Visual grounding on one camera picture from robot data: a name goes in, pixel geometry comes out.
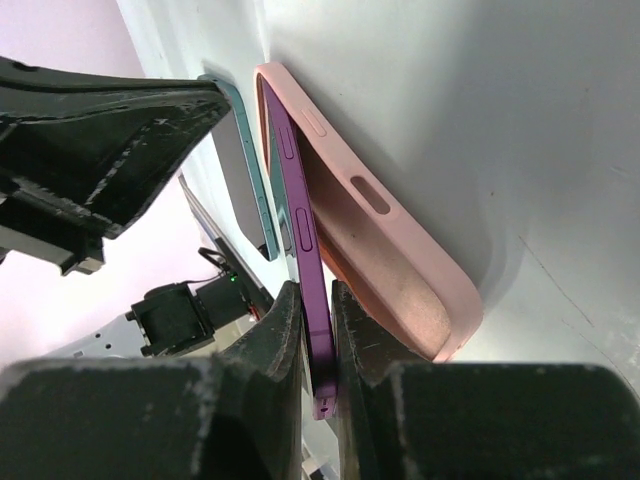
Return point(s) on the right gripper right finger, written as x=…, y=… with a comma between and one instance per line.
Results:
x=402, y=417

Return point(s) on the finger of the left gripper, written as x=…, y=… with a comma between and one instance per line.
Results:
x=83, y=157

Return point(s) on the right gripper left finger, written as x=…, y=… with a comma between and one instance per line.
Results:
x=231, y=415

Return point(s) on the pink phone case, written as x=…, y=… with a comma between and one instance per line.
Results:
x=400, y=275

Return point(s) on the black phone purple frame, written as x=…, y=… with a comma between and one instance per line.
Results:
x=301, y=250

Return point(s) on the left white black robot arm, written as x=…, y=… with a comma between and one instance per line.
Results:
x=178, y=318

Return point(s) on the black phone teal frame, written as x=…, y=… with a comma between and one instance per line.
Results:
x=235, y=147

